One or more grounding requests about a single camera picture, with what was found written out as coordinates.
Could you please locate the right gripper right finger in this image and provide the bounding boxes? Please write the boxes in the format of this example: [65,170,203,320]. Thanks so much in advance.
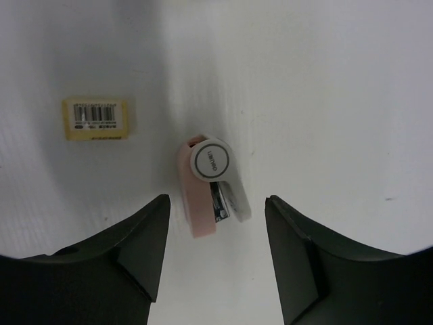
[265,196,432,324]

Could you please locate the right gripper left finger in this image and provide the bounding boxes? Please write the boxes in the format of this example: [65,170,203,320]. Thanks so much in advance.
[1,194,170,324]

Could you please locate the pink white mini stapler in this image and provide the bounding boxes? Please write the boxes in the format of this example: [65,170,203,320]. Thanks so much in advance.
[178,134,252,238]

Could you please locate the yellow small eraser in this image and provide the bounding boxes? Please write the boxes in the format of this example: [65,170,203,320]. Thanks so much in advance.
[62,97,129,141]

